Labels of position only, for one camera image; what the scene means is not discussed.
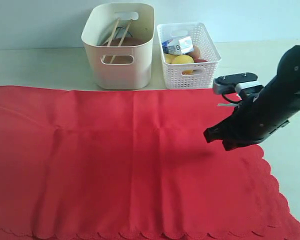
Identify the yellow cheese wedge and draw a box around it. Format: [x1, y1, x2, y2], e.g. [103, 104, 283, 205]
[164, 53, 176, 64]

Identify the brown round plate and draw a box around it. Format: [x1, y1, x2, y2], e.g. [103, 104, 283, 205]
[102, 37, 144, 65]

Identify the wooden chopstick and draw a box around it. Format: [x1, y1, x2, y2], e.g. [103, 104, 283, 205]
[109, 19, 133, 64]
[103, 17, 120, 64]

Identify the fried chicken nugget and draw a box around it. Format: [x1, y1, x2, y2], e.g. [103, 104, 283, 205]
[181, 70, 193, 75]

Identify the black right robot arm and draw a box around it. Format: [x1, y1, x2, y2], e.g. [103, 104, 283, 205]
[203, 45, 300, 151]

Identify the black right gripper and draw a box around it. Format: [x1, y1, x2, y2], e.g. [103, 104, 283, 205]
[203, 99, 290, 151]

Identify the stainless steel cup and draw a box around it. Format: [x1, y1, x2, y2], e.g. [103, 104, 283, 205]
[114, 26, 133, 39]

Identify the cream plastic bin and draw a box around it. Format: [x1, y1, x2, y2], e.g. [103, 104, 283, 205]
[81, 3, 155, 90]

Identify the brown egg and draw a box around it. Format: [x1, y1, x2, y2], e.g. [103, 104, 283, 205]
[188, 45, 201, 59]

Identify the red tablecloth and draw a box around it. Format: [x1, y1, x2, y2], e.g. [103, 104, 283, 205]
[0, 86, 300, 240]

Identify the blue white milk carton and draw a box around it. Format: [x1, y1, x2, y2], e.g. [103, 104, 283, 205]
[161, 36, 194, 56]

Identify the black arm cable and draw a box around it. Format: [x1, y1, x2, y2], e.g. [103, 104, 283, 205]
[221, 92, 241, 105]

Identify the yellow lemon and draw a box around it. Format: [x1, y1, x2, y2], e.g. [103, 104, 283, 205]
[171, 55, 194, 65]

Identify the red sausage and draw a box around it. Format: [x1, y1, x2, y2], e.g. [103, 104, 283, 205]
[194, 58, 208, 63]

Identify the white perforated plastic basket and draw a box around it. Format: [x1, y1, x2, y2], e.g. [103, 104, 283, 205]
[157, 22, 221, 89]

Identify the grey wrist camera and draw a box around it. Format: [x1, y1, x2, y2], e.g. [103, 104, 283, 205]
[212, 72, 263, 95]

